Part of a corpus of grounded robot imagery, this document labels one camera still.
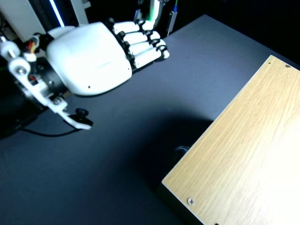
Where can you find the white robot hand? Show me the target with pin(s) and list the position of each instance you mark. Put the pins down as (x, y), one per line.
(89, 58)
(151, 16)

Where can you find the wooden cabinet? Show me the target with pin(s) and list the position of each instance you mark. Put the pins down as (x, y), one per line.
(246, 152)

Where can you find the small white adapter box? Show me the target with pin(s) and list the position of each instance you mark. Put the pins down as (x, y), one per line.
(172, 21)

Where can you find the white column with light strip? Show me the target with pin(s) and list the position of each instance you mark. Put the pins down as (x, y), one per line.
(21, 14)

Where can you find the grey table cloth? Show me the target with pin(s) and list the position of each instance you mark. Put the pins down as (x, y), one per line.
(117, 164)

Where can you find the silver cross-head screw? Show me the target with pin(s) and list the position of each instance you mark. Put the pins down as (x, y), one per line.
(191, 200)

